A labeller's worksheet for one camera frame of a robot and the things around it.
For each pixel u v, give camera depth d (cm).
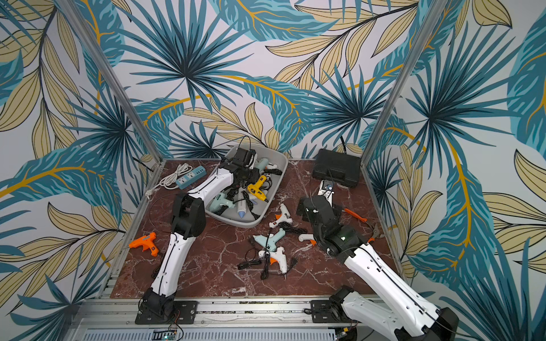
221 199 95
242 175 86
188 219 63
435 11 69
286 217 95
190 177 108
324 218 52
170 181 107
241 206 95
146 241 88
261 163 107
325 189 61
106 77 84
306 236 89
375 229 90
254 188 100
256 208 100
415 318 39
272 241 88
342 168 113
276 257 85
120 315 74
